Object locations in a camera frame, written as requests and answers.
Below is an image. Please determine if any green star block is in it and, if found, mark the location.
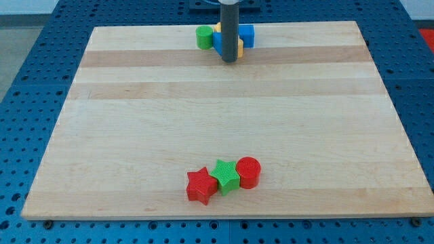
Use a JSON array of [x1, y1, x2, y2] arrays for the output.
[[210, 159, 240, 196]]

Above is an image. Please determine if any red cylinder block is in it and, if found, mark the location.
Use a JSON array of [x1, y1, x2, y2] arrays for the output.
[[236, 157, 262, 189]]

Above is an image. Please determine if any red star block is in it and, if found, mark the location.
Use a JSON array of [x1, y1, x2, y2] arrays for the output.
[[186, 167, 218, 205]]

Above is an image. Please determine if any light wooden board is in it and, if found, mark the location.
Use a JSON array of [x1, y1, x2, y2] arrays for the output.
[[21, 21, 433, 220]]

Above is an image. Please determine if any yellow block front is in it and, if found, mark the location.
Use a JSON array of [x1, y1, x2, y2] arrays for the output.
[[237, 38, 243, 58]]

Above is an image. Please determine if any yellow block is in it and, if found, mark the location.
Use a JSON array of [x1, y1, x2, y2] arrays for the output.
[[237, 38, 243, 58], [214, 22, 221, 33]]

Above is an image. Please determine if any blue block left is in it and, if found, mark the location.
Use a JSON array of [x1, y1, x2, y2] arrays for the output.
[[212, 32, 222, 56]]

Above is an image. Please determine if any green cylinder block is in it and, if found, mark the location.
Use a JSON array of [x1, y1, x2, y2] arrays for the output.
[[195, 25, 214, 49]]

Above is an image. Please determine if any yellow block rear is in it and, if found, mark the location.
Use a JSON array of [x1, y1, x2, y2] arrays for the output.
[[214, 22, 221, 33]]

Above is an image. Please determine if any blue cube block right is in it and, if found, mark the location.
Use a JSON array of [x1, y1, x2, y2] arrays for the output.
[[239, 24, 255, 48]]

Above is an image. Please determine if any grey cylindrical robot end-effector rod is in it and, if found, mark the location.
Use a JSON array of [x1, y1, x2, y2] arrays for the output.
[[219, 0, 239, 63]]

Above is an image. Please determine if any blue perforated table plate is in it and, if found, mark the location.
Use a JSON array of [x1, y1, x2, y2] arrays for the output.
[[1, 0, 433, 243]]

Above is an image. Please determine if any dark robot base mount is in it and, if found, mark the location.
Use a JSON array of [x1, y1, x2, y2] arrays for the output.
[[188, 0, 262, 14]]

